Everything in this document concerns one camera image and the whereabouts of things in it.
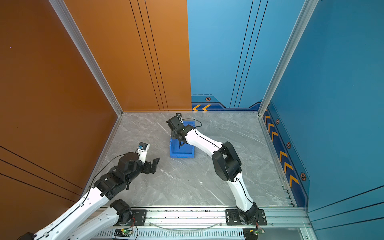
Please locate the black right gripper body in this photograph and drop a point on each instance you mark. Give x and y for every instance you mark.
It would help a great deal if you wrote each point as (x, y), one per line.
(173, 134)

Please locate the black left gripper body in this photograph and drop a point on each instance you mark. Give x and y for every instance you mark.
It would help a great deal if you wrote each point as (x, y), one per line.
(145, 168)

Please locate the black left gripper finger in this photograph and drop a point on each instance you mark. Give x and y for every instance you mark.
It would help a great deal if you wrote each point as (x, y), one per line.
(154, 165)
(181, 143)

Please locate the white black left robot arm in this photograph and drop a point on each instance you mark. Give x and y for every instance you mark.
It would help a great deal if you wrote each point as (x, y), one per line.
(97, 209)

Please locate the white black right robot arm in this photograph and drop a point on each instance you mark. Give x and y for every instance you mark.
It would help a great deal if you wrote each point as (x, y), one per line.
(226, 162)

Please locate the blue plastic bin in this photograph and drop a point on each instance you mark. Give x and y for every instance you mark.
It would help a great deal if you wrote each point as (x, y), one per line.
(184, 152)

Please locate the green circuit board left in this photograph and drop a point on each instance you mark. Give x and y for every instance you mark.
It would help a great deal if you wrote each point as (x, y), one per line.
(123, 233)

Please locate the circuit board right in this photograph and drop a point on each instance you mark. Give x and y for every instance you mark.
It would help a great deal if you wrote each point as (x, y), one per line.
(252, 234)

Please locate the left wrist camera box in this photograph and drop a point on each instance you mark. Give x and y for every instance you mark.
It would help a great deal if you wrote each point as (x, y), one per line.
(142, 151)

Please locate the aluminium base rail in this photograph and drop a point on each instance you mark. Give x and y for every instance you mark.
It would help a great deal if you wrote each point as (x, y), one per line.
(216, 223)

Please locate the aluminium corner post left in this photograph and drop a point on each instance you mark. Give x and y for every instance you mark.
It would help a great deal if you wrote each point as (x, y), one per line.
(76, 36)

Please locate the aluminium corner post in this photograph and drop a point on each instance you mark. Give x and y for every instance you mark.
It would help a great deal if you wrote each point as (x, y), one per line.
(76, 36)
(301, 23)

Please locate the aluminium corner post right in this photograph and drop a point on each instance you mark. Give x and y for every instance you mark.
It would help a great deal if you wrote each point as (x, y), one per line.
(301, 23)

